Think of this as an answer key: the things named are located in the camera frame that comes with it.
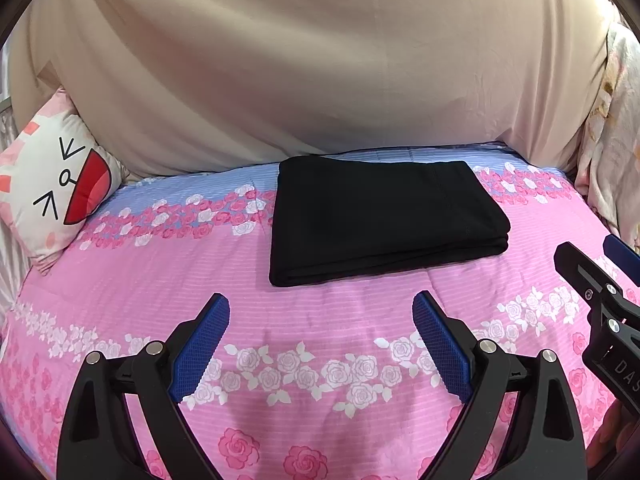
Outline black pants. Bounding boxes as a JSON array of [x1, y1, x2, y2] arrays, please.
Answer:
[[269, 156, 511, 287]]

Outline right hand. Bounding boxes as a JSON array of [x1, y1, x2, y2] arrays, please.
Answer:
[[586, 400, 638, 469]]

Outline floral pink blanket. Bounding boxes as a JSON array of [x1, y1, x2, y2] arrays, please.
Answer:
[[575, 24, 640, 252]]

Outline silver satin curtain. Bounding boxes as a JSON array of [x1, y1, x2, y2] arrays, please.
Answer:
[[0, 98, 30, 326]]

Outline pink rose bedsheet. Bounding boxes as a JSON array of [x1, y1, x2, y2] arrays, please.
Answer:
[[1, 144, 639, 479]]

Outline cat face cushion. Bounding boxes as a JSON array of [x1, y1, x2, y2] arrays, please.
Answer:
[[1, 88, 127, 274]]

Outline beige headboard cover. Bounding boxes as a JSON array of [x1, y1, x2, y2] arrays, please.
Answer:
[[9, 0, 608, 176]]

